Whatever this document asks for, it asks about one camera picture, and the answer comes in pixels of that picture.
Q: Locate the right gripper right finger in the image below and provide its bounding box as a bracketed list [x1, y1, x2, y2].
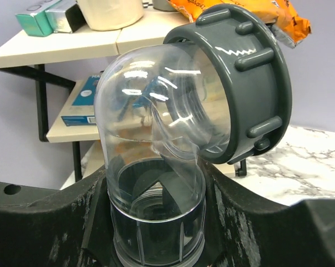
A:
[203, 162, 335, 266]

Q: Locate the blue razor box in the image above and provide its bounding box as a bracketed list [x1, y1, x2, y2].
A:
[61, 72, 102, 127]

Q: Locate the teal white box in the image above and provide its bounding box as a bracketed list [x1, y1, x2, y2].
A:
[15, 0, 60, 37]

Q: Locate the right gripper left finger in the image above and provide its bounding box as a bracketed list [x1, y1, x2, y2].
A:
[0, 169, 119, 266]

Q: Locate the beige black shelf rack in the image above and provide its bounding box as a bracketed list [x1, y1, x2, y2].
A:
[0, 0, 284, 190]

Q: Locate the orange honey dijon chip bag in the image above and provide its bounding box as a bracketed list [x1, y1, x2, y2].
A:
[168, 0, 312, 50]

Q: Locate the silver white box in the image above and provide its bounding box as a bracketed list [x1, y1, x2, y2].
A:
[45, 1, 86, 33]

